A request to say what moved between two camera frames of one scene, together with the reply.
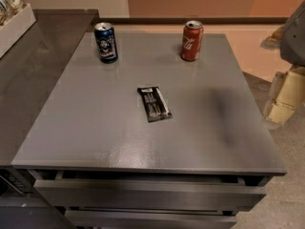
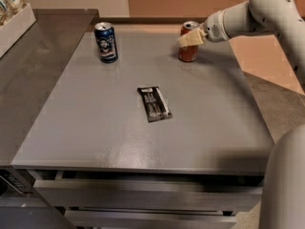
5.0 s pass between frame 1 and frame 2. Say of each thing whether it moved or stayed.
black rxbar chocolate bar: stayed
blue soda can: stayed
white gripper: moved
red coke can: stayed
